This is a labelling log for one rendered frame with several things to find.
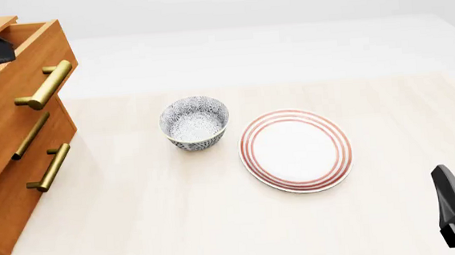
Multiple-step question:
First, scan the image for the large brass drawer handle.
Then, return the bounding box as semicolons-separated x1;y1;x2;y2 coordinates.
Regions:
11;59;77;112

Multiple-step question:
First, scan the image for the wooden cabinet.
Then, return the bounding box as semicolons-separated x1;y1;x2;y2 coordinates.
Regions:
0;10;88;255

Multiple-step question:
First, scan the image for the slim brass drawer handle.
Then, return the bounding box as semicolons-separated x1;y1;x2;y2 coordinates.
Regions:
8;111;54;162

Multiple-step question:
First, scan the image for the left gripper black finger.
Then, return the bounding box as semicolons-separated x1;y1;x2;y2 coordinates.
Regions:
0;22;18;64

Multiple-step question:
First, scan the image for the white plate with red rings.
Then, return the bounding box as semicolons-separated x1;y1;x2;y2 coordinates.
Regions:
236;103;356;199

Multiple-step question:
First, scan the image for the blue floral patterned bowl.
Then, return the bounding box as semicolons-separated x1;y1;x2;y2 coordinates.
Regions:
156;93;233;154

